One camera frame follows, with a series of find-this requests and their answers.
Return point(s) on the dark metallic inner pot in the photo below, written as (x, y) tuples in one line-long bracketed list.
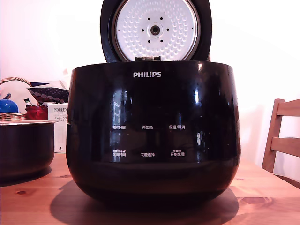
[(23, 145)]

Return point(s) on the white Porlex box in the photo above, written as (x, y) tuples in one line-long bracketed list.
[(58, 117)]

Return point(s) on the blue ball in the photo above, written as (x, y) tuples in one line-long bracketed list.
[(8, 106)]

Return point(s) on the black Philips rice cooker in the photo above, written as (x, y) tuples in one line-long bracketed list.
[(152, 140)]

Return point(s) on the red glass jar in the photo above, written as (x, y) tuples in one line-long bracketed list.
[(36, 112)]

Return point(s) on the wooden chair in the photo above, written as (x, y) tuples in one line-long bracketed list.
[(281, 138)]

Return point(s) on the dark dotted fabric pouch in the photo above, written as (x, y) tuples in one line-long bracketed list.
[(49, 93)]

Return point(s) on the rice cooker lid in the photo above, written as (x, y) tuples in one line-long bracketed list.
[(155, 28)]

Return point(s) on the wicker basket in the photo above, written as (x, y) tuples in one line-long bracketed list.
[(11, 116)]

